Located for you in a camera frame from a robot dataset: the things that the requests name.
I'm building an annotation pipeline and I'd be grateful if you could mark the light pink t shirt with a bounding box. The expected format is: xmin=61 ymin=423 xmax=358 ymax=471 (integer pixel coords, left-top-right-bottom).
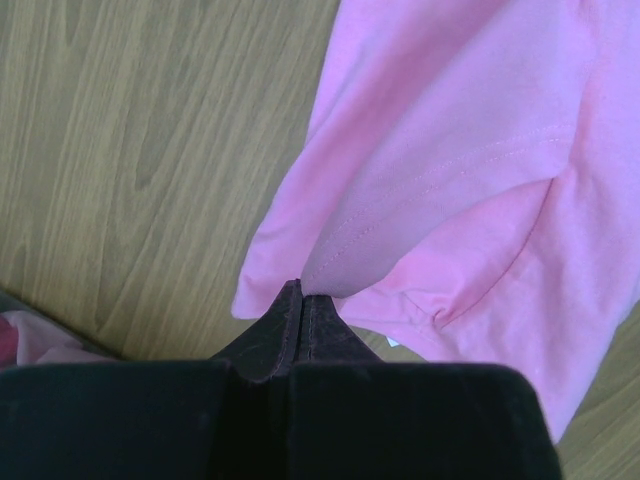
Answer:
xmin=1 ymin=311 xmax=111 ymax=370

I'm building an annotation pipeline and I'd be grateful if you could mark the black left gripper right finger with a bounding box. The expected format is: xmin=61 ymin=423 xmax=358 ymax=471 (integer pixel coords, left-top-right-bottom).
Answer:
xmin=284 ymin=296 xmax=562 ymax=479

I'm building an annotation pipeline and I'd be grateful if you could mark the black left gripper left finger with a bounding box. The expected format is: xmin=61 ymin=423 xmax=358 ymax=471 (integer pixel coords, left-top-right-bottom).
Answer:
xmin=1 ymin=281 xmax=303 ymax=479

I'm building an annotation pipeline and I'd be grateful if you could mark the clear plastic bin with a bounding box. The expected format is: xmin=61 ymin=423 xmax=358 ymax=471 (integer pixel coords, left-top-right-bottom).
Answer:
xmin=1 ymin=290 xmax=117 ymax=360

